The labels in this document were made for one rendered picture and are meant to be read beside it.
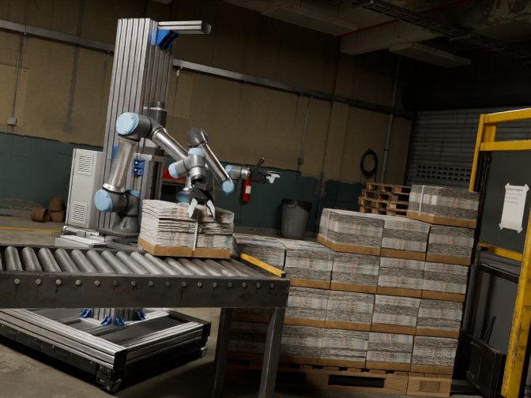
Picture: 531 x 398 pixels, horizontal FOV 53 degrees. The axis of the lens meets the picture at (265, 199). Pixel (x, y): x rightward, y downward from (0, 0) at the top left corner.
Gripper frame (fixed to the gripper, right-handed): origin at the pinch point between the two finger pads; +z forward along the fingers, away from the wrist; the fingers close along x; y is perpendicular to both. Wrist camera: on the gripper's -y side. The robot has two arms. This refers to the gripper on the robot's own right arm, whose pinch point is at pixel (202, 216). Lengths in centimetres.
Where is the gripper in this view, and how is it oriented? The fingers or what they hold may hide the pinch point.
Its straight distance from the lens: 241.9
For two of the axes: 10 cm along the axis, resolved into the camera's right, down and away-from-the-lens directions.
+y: -4.7, 4.0, 7.9
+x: -8.8, -0.9, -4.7
